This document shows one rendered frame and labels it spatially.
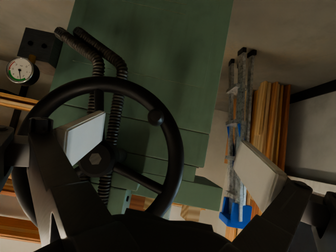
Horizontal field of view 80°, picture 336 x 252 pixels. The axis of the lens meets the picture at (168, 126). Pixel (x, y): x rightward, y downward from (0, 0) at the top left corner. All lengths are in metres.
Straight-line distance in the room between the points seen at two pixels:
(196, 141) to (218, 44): 0.28
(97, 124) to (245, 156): 0.13
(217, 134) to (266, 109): 1.38
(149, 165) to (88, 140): 0.37
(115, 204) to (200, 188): 0.22
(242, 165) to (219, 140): 3.03
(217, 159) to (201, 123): 2.68
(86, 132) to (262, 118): 1.82
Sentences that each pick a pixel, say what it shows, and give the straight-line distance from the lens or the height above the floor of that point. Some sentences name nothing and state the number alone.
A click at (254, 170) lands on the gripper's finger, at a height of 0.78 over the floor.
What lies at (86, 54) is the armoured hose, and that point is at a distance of 0.48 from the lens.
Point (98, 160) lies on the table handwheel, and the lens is 0.34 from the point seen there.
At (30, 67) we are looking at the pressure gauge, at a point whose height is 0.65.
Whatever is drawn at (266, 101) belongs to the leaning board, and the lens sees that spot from 1.99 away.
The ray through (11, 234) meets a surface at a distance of 3.02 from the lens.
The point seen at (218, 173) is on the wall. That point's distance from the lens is 3.23.
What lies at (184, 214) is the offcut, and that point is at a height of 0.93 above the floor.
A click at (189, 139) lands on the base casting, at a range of 0.54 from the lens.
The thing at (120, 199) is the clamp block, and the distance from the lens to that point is 0.45.
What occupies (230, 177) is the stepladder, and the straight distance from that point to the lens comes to 1.53.
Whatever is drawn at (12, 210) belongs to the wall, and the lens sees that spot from 3.54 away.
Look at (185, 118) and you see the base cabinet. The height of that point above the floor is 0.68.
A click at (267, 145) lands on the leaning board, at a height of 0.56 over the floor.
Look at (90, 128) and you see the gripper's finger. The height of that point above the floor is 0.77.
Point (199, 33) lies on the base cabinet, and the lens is 0.63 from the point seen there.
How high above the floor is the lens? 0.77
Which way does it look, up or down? 7 degrees down
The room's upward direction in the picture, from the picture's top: 168 degrees counter-clockwise
